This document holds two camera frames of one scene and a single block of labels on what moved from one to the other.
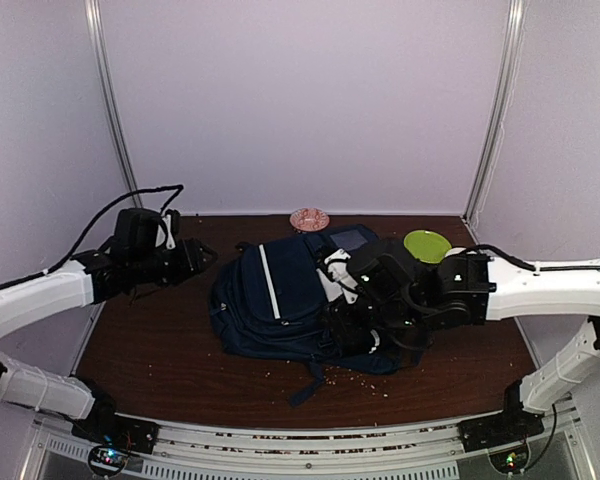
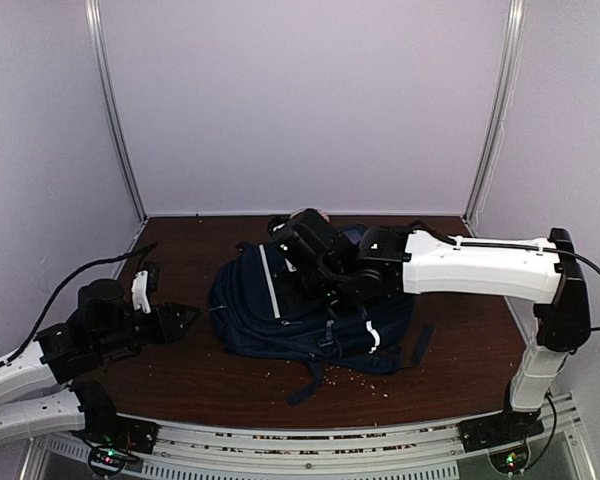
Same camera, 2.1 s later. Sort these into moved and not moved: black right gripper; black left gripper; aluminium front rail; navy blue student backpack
Moved: black right gripper; black left gripper
Not moved: aluminium front rail; navy blue student backpack
